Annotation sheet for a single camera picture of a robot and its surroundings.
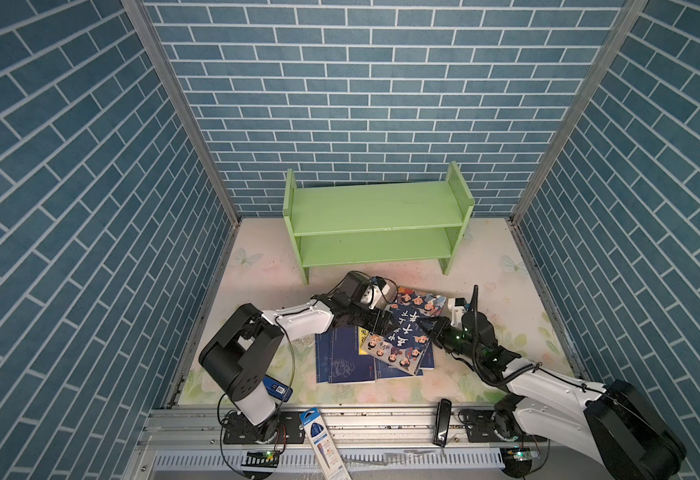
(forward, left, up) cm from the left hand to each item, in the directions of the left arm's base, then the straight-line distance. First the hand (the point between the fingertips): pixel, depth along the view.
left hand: (389, 322), depth 85 cm
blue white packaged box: (-29, +18, -4) cm, 34 cm away
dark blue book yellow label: (-9, +12, -5) cm, 16 cm away
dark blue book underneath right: (-11, +2, -6) cm, 13 cm away
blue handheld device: (-16, +30, -4) cm, 35 cm away
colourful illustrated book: (-7, -5, +1) cm, 9 cm away
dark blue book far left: (-7, +19, -6) cm, 21 cm away
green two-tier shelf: (+19, +6, +22) cm, 29 cm away
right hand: (-1, -7, +3) cm, 7 cm away
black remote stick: (-25, -11, -3) cm, 27 cm away
